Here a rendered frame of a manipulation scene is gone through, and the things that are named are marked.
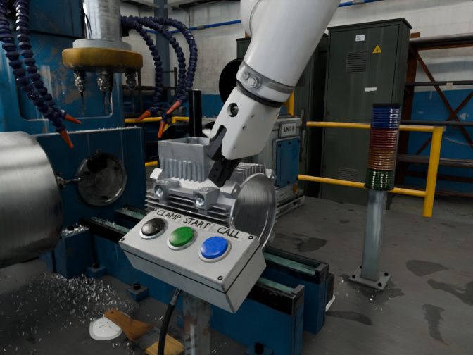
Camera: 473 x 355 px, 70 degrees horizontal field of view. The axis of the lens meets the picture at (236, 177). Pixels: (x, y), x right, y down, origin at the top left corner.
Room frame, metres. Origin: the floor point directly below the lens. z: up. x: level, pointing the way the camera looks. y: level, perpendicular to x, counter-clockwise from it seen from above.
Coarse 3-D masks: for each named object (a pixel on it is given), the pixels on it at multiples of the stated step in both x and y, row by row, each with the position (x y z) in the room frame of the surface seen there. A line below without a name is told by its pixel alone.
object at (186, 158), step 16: (160, 144) 0.66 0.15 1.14; (176, 144) 0.64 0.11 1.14; (192, 144) 0.61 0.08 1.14; (208, 144) 0.61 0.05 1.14; (160, 160) 0.66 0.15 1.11; (176, 160) 0.64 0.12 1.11; (192, 160) 0.61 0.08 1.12; (208, 160) 0.61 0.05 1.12; (176, 176) 0.64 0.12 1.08; (192, 176) 0.62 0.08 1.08
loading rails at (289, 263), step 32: (96, 224) 0.79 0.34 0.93; (128, 224) 0.88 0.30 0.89; (96, 256) 0.79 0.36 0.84; (288, 256) 0.62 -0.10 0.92; (128, 288) 0.67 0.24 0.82; (160, 288) 0.65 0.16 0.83; (256, 288) 0.50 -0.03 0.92; (288, 288) 0.51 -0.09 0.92; (320, 288) 0.55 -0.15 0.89; (224, 320) 0.54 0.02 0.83; (256, 320) 0.50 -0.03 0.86; (288, 320) 0.47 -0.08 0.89; (320, 320) 0.56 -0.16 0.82; (256, 352) 0.47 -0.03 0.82; (288, 352) 0.47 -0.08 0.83
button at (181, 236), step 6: (180, 228) 0.38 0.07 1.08; (186, 228) 0.37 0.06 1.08; (174, 234) 0.37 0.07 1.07; (180, 234) 0.37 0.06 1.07; (186, 234) 0.36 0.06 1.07; (192, 234) 0.36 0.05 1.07; (174, 240) 0.36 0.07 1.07; (180, 240) 0.36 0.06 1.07; (186, 240) 0.36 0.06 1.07; (174, 246) 0.36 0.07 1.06; (180, 246) 0.35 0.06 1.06
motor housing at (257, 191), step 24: (240, 168) 0.59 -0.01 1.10; (264, 168) 0.62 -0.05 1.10; (192, 192) 0.57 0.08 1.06; (240, 192) 0.70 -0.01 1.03; (264, 192) 0.66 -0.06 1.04; (192, 216) 0.56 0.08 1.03; (216, 216) 0.53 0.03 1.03; (240, 216) 0.69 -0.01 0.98; (264, 216) 0.66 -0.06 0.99; (264, 240) 0.63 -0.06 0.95
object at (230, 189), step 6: (156, 168) 0.66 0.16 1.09; (156, 174) 0.64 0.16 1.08; (162, 174) 0.65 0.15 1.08; (270, 174) 0.63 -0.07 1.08; (228, 180) 0.55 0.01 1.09; (228, 186) 0.54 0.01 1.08; (234, 186) 0.54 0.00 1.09; (222, 192) 0.54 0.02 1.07; (228, 192) 0.53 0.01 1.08; (234, 192) 0.54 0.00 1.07; (228, 198) 0.55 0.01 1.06; (234, 198) 0.54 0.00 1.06; (270, 240) 0.64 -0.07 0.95
